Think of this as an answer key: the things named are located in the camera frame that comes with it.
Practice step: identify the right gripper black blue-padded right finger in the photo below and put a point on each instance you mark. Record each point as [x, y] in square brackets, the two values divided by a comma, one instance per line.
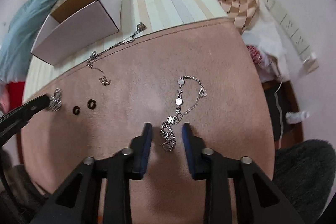
[258, 200]

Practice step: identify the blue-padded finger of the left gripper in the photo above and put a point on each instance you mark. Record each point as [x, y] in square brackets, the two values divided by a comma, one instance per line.
[14, 121]

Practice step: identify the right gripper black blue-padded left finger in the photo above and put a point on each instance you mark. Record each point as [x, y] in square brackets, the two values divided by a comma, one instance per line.
[76, 200]

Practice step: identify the dark fuzzy cushion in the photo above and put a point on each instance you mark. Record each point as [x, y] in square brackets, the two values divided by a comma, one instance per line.
[305, 174]

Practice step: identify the black garment on floor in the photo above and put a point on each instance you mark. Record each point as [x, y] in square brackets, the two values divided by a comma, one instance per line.
[278, 105]

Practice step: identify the teal blue duvet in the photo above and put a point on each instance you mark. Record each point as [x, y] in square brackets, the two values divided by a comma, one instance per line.
[17, 43]

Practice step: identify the white crumpled sock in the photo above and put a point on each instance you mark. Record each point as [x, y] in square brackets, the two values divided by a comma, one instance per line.
[296, 117]

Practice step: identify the white bag red print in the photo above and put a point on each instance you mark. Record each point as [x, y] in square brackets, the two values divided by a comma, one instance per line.
[263, 64]

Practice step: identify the white cardboard box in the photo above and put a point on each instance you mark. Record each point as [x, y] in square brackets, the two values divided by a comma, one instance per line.
[75, 25]

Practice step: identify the striped table cloth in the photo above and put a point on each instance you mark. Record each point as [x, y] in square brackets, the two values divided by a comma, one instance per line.
[155, 14]

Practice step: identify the white wall socket strip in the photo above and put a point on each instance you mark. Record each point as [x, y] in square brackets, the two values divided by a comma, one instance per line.
[292, 30]

